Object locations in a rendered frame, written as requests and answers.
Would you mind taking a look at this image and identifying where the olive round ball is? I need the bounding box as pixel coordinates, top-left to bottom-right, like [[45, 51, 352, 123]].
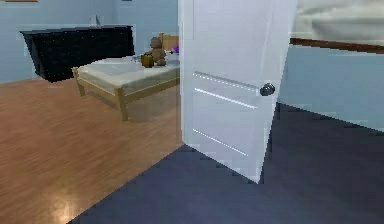
[[140, 54, 155, 69]]

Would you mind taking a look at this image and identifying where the brown teddy bear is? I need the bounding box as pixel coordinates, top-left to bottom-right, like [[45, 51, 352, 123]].
[[144, 36, 167, 67]]

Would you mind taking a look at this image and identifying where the white room door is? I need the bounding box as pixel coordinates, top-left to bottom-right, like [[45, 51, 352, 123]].
[[177, 0, 299, 185]]

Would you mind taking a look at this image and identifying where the wooden bed with white mattress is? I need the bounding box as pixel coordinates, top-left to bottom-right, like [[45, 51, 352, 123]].
[[71, 32, 181, 123]]

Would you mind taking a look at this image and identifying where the black round door knob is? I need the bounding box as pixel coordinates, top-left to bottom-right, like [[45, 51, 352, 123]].
[[259, 82, 276, 97]]

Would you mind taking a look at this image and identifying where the black chest of drawers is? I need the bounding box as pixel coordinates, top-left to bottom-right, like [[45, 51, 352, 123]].
[[19, 25, 136, 84]]

